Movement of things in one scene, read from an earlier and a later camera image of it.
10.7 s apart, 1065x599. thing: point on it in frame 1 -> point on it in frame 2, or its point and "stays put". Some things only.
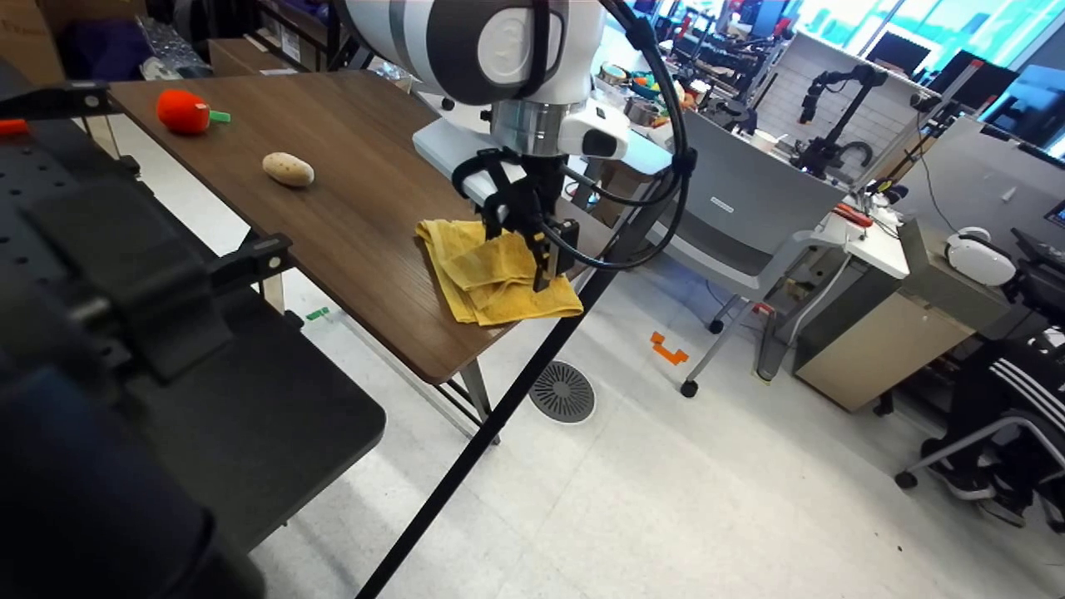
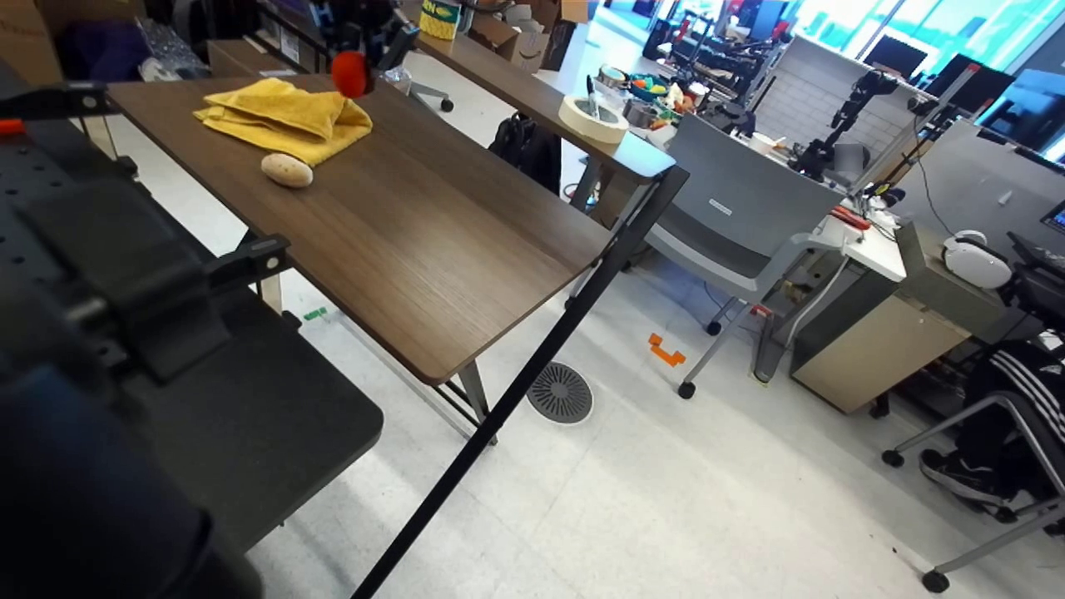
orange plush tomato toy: (183, 113) -> (349, 71)
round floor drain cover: (562, 392) stays put
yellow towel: (494, 277) -> (285, 116)
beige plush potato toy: (286, 168) stays put
